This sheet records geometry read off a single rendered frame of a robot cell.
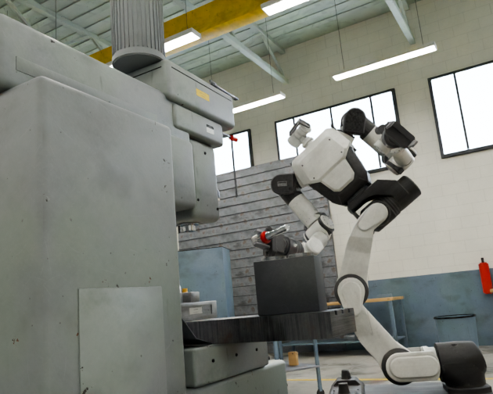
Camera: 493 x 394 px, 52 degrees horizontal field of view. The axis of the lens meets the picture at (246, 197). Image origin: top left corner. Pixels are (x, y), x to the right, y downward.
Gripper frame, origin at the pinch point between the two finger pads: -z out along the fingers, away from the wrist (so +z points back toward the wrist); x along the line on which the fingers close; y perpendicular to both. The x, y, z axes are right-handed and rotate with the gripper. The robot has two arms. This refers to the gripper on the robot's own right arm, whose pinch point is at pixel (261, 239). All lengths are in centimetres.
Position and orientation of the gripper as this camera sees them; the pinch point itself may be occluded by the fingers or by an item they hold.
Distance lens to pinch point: 190.1
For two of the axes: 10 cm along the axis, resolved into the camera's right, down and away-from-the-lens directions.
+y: 6.3, -3.6, -6.9
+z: 7.8, 3.2, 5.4
